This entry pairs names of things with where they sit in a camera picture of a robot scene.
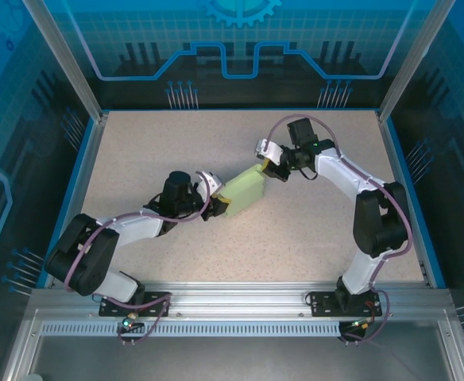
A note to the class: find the light green cloth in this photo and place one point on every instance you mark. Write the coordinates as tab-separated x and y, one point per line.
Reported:
242	190

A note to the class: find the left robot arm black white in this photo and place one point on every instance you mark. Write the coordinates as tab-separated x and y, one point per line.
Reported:
81	254

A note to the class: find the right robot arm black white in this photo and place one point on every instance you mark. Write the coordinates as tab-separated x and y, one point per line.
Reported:
379	222

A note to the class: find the blue table border strip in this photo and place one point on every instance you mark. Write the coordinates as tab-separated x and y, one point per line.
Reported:
83	151
399	151

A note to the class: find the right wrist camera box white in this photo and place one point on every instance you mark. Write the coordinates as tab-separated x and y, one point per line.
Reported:
269	150

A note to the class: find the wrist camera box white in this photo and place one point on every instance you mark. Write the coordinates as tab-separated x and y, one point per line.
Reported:
212	183
269	150

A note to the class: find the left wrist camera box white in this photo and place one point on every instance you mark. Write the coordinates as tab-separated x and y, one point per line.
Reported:
212	183

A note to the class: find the aluminium mounting rail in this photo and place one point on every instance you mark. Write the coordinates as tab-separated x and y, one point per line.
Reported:
236	297

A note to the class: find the aluminium table side rail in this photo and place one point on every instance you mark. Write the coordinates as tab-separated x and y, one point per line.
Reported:
85	178
397	178

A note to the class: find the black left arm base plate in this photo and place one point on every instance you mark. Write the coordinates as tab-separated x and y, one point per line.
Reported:
113	307

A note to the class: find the aluminium frame post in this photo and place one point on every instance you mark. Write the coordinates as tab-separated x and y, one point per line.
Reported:
414	59
67	59

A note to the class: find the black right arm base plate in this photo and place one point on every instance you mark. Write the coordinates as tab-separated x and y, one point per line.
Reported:
323	303

